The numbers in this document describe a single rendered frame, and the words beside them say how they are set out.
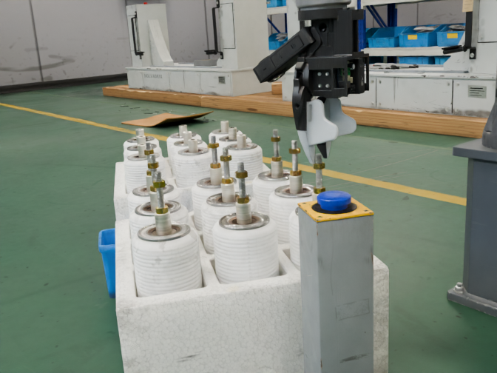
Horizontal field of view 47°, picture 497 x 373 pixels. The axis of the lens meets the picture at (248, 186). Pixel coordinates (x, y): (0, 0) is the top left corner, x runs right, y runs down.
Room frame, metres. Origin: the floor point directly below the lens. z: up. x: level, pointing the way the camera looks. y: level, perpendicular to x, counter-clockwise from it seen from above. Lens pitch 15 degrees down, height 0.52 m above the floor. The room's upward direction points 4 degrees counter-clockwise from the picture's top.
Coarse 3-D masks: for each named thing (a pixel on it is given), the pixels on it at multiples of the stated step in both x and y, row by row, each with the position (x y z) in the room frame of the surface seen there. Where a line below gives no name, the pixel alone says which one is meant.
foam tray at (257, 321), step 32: (128, 224) 1.02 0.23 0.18; (192, 224) 1.00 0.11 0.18; (128, 256) 0.86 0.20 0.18; (288, 256) 0.86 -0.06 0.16; (128, 288) 0.74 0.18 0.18; (224, 288) 0.72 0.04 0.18; (256, 288) 0.72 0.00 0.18; (288, 288) 0.72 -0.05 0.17; (384, 288) 0.75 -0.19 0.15; (128, 320) 0.68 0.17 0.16; (160, 320) 0.69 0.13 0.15; (192, 320) 0.70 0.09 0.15; (224, 320) 0.70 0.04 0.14; (256, 320) 0.71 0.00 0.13; (288, 320) 0.72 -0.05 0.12; (384, 320) 0.75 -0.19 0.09; (128, 352) 0.68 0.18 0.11; (160, 352) 0.69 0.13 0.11; (192, 352) 0.69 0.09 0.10; (224, 352) 0.70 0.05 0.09; (256, 352) 0.71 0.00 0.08; (288, 352) 0.72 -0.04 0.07; (384, 352) 0.75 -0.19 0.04
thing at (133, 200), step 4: (176, 188) 1.01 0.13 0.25; (172, 192) 0.98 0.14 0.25; (176, 192) 0.99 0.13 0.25; (128, 196) 0.99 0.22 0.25; (132, 196) 0.97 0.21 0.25; (136, 196) 0.97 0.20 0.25; (140, 196) 0.96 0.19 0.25; (164, 196) 0.96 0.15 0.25; (168, 196) 0.96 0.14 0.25; (172, 196) 0.97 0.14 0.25; (176, 196) 0.98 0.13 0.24; (128, 200) 0.98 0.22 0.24; (132, 200) 0.96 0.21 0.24; (136, 200) 0.96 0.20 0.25; (140, 200) 0.96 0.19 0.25; (144, 200) 0.95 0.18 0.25; (148, 200) 0.95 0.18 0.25; (172, 200) 0.97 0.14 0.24; (176, 200) 0.98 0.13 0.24; (128, 204) 0.98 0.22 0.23; (132, 204) 0.96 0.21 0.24; (136, 204) 0.96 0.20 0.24; (132, 208) 0.96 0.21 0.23
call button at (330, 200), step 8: (328, 192) 0.65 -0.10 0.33; (336, 192) 0.64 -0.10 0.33; (344, 192) 0.64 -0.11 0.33; (320, 200) 0.63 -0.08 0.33; (328, 200) 0.62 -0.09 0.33; (336, 200) 0.62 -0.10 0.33; (344, 200) 0.62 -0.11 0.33; (328, 208) 0.62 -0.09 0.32; (336, 208) 0.62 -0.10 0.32; (344, 208) 0.63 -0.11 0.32
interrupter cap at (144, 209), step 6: (144, 204) 0.90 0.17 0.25; (150, 204) 0.90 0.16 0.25; (168, 204) 0.90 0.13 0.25; (174, 204) 0.89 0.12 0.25; (180, 204) 0.89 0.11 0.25; (138, 210) 0.87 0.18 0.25; (144, 210) 0.87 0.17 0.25; (150, 210) 0.88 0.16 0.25; (168, 210) 0.86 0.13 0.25; (174, 210) 0.86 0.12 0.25; (150, 216) 0.84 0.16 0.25
